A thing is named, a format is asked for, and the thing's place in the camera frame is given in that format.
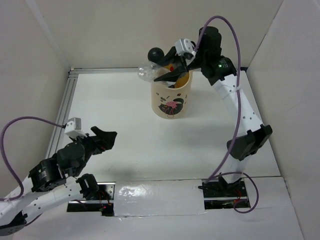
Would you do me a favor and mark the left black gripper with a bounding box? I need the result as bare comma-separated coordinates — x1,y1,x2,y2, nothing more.
70,125,118,177

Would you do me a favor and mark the clear unlabeled plastic bottle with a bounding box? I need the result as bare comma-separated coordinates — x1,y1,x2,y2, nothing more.
137,61,163,83

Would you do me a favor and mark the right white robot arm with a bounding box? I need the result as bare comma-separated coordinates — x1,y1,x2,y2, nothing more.
147,26,273,196

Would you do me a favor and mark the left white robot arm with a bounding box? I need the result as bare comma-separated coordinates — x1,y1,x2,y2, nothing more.
0,123,117,236

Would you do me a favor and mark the cream bin with black ears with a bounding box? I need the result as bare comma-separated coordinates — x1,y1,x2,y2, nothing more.
147,47,193,119

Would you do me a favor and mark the silver foil tape sheet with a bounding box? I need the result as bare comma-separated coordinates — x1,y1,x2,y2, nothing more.
113,179,206,217

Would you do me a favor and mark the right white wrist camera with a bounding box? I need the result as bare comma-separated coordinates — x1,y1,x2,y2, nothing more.
174,38,196,60

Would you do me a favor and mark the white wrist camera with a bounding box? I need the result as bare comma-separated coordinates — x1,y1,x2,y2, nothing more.
64,117,85,139
174,38,196,60

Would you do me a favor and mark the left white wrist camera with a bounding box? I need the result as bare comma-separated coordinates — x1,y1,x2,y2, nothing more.
64,117,85,139

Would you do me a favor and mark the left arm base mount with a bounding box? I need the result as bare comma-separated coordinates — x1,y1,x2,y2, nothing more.
66,182,116,217

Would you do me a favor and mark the aluminium frame rail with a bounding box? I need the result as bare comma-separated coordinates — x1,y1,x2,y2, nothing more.
41,66,248,181

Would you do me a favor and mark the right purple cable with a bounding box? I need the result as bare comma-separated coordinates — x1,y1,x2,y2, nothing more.
199,15,259,214

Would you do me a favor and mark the purple cable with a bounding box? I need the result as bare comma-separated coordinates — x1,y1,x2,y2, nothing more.
199,15,259,214
0,116,68,203

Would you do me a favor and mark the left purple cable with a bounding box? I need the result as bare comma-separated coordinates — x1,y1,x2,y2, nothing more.
0,116,68,203

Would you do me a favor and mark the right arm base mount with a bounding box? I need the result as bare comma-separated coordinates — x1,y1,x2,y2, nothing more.
198,176,251,210

